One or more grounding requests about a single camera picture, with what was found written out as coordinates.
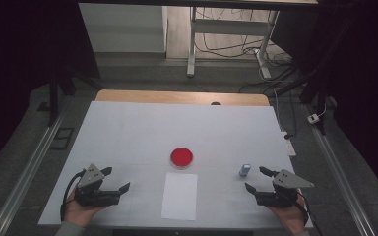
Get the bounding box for small blue stamp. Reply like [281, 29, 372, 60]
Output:
[238, 163, 252, 178]

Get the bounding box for dark curtain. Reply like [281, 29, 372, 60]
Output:
[270, 0, 378, 205]
[0, 0, 101, 178]

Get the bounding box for black cables under desk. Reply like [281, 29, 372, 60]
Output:
[195, 8, 293, 67]

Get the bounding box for white paper sheet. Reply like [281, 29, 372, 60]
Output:
[160, 172, 199, 221]

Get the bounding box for person's left hand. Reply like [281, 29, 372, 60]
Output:
[64, 188, 108, 229]

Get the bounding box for aluminium floor rail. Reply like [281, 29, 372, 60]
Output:
[303, 104, 377, 236]
[0, 97, 75, 236]

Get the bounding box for white metal desk frame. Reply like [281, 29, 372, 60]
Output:
[186, 5, 281, 80]

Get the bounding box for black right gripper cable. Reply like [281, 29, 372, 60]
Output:
[295, 191, 323, 236]

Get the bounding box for black floor cable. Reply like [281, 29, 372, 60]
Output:
[238, 65, 298, 139]

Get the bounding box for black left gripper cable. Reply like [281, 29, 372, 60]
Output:
[59, 169, 87, 222]

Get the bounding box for small white adapter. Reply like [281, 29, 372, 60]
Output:
[307, 104, 328, 125]

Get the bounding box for white cabinet panel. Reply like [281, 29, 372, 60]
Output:
[78, 3, 168, 54]

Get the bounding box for person's right hand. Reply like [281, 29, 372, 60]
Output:
[267, 195, 310, 236]

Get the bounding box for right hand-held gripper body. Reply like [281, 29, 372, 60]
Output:
[255, 168, 315, 208]

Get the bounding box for red round dish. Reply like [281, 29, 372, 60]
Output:
[169, 147, 194, 170]

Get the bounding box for white power strip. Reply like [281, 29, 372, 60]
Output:
[280, 131, 297, 157]

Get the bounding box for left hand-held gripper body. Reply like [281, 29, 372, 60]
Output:
[74, 162, 122, 207]

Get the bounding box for black metal stand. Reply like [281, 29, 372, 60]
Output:
[47, 65, 102, 128]
[275, 62, 334, 136]

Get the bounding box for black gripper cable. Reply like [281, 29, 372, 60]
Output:
[295, 191, 323, 236]
[59, 169, 87, 222]

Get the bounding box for black floor frame plate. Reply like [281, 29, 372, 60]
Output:
[49, 127, 76, 151]

